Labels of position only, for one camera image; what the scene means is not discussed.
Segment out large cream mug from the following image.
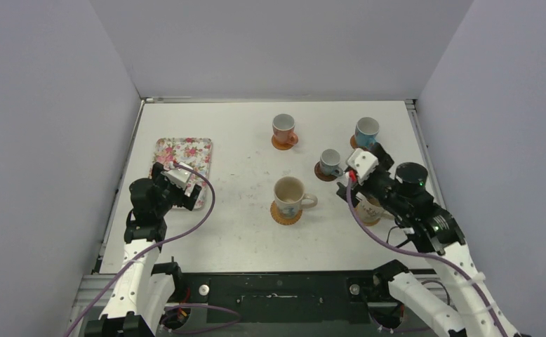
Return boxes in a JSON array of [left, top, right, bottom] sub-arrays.
[[274, 176, 318, 219]]

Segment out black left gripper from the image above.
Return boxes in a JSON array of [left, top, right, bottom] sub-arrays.
[[153, 164, 200, 218]]

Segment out blue mug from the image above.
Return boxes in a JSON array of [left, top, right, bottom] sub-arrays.
[[354, 117, 380, 148]]

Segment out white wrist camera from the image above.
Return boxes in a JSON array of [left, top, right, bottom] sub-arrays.
[[161, 162, 192, 190], [345, 148, 379, 185]]

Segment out light wooden coaster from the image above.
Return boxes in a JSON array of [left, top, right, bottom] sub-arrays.
[[350, 134, 361, 149], [271, 136, 295, 151]]

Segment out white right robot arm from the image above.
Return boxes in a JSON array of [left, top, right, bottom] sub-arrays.
[[337, 143, 522, 336]]

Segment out dark walnut wooden coaster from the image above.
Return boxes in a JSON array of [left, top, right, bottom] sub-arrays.
[[314, 162, 337, 182]]

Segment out cream cup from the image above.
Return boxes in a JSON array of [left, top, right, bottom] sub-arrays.
[[356, 198, 394, 226]]

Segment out small white cup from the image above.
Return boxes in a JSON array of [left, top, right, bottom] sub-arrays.
[[319, 149, 343, 177]]

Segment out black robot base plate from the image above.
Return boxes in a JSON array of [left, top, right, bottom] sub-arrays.
[[176, 271, 406, 327]]

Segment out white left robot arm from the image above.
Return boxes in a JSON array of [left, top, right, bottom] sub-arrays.
[[84, 162, 201, 336]]

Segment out pink mug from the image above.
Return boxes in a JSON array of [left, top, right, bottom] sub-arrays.
[[272, 114, 298, 145]]

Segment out floral rectangular tray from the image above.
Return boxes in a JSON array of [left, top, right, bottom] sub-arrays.
[[149, 137, 213, 210]]

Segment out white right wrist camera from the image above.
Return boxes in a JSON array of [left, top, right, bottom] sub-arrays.
[[345, 148, 379, 185]]

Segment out aluminium table frame rail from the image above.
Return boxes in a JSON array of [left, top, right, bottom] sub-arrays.
[[70, 273, 446, 308]]

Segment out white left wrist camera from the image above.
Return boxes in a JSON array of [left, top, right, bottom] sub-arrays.
[[161, 162, 192, 190]]

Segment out woven rattan coaster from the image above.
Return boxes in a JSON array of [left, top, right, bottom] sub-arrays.
[[356, 203, 384, 226], [269, 201, 303, 225]]

